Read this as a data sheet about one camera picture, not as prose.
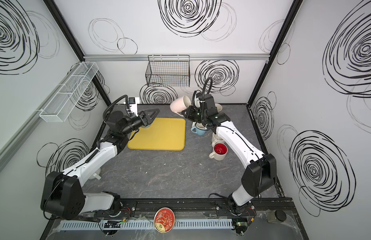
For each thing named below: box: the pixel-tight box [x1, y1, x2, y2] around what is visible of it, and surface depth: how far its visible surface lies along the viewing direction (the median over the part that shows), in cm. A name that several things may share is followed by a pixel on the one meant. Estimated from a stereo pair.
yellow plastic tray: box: [127, 117, 186, 151], surface depth 99 cm
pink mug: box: [170, 95, 192, 117], surface depth 80 cm
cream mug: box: [208, 143, 228, 161], surface depth 91 cm
